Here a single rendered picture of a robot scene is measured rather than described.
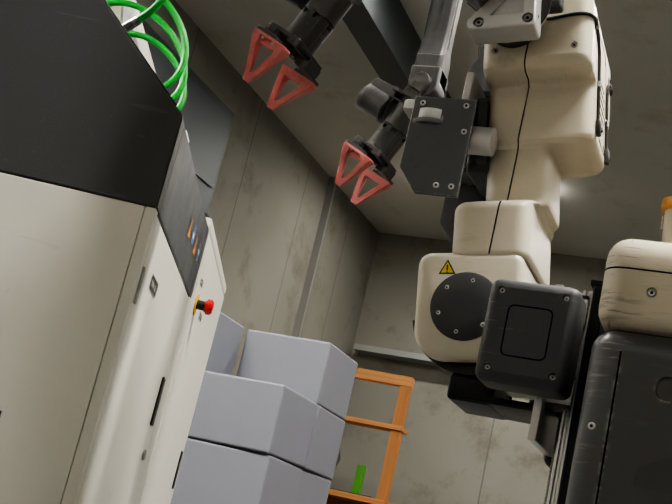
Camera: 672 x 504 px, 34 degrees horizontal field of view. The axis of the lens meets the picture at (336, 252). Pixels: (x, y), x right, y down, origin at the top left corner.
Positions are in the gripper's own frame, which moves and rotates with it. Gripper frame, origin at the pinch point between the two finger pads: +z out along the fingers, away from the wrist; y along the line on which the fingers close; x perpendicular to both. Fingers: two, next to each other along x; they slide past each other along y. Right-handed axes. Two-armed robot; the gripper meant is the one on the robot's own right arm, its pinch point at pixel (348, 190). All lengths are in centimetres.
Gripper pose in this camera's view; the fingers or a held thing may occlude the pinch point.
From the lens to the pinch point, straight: 211.9
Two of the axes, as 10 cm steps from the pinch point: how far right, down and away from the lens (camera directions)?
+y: -3.2, -3.1, -8.9
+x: 7.2, 5.3, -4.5
